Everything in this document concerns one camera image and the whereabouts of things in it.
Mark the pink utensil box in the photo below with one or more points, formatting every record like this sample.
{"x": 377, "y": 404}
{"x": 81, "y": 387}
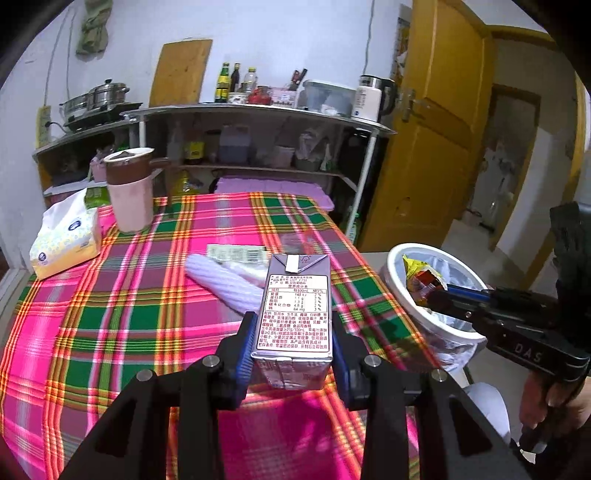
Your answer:
{"x": 282, "y": 98}

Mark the white and black electric kettle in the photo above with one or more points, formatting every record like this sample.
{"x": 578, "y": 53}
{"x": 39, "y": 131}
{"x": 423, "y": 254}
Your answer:
{"x": 367, "y": 101}

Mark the oil bottle with yellow label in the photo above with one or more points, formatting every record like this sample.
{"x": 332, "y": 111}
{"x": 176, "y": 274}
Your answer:
{"x": 195, "y": 147}

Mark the low side shelf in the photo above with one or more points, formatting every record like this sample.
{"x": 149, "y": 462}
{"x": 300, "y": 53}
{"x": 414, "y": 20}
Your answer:
{"x": 51, "y": 150}

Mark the wooden cutting board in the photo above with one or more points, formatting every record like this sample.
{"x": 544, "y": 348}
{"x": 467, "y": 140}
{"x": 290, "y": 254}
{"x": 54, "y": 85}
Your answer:
{"x": 180, "y": 74}

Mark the white shelf unit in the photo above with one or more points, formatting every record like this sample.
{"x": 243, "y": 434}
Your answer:
{"x": 152, "y": 124}

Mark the clear water filter pitcher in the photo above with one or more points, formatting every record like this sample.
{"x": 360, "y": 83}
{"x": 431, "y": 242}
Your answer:
{"x": 323, "y": 99}

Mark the crumpled plastic bags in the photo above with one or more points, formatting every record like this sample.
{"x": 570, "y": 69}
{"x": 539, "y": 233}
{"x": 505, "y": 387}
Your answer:
{"x": 311, "y": 147}

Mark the small pink cup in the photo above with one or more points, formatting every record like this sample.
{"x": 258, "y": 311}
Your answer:
{"x": 98, "y": 170}

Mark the round plastic container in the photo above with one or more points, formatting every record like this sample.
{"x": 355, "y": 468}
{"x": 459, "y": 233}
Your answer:
{"x": 283, "y": 157}

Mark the white round trash bin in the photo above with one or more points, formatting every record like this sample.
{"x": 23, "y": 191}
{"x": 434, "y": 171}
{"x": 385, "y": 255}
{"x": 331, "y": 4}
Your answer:
{"x": 401, "y": 300}

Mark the person's right hand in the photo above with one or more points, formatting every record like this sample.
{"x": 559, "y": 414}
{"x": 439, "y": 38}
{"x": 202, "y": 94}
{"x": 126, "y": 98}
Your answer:
{"x": 535, "y": 401}

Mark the steel steamer pot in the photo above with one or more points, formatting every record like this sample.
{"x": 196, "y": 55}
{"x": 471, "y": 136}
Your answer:
{"x": 108, "y": 94}

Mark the white printed label paper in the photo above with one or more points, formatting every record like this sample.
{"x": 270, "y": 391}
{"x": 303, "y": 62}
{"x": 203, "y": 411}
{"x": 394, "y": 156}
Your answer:
{"x": 235, "y": 254}

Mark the yellow wooden door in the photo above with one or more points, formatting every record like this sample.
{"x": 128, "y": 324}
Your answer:
{"x": 443, "y": 152}

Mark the red food in bowl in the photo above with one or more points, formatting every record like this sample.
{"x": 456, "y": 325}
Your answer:
{"x": 258, "y": 97}

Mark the small yellow oil bottle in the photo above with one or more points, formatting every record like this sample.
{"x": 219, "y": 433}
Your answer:
{"x": 183, "y": 184}

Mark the hanging green cloth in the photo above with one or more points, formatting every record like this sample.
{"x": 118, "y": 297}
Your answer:
{"x": 94, "y": 27}

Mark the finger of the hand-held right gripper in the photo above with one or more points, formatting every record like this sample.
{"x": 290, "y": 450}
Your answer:
{"x": 455, "y": 307}
{"x": 468, "y": 292}

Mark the yellowish power strip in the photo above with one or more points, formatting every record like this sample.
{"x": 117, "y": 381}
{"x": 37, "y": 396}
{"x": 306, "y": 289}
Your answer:
{"x": 44, "y": 127}

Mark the black induction cooker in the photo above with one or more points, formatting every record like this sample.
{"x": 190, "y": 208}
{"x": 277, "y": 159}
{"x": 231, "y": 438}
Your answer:
{"x": 106, "y": 115}

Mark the clear plastic bin liner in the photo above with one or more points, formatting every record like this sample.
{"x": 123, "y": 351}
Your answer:
{"x": 455, "y": 355}

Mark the purple milk carton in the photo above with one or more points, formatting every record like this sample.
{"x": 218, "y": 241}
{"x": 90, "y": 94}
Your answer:
{"x": 295, "y": 314}

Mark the clear bottle with yellow cap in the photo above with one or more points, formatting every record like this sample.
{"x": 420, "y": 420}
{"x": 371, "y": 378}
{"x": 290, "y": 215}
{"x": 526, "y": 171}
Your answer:
{"x": 250, "y": 81}

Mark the pink jug with brown lid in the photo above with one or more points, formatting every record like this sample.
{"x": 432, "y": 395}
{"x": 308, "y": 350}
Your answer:
{"x": 131, "y": 198}

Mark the jerry can with purple liquid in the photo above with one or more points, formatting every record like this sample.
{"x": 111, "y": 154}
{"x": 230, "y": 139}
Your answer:
{"x": 234, "y": 147}

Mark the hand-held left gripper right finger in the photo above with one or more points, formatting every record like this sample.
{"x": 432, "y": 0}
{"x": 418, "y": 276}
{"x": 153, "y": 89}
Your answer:
{"x": 344, "y": 369}

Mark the pink plaid tablecloth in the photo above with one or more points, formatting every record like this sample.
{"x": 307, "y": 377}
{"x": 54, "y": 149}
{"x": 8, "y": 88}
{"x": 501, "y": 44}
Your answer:
{"x": 138, "y": 323}

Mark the small steel pot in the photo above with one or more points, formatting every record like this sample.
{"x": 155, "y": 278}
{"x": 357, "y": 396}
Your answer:
{"x": 76, "y": 106}

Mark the dark sauce bottle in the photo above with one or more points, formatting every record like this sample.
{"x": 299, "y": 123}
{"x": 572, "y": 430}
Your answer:
{"x": 236, "y": 78}

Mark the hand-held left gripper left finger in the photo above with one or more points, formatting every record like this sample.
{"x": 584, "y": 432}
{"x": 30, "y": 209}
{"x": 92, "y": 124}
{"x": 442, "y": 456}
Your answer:
{"x": 244, "y": 364}

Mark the green bottle with yellow label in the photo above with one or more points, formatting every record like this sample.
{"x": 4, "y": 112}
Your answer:
{"x": 222, "y": 85}

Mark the yellow snack wrapper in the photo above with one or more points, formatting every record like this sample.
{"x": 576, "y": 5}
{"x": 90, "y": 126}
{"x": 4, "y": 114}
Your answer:
{"x": 415, "y": 277}

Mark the white and yellow tissue pack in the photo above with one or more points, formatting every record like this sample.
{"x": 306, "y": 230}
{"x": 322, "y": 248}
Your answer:
{"x": 64, "y": 240}

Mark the green packet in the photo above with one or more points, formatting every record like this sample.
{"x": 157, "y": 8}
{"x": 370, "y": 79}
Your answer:
{"x": 97, "y": 197}

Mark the white plastic jug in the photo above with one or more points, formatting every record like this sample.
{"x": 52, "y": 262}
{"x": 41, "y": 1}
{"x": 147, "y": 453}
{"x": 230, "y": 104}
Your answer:
{"x": 175, "y": 145}

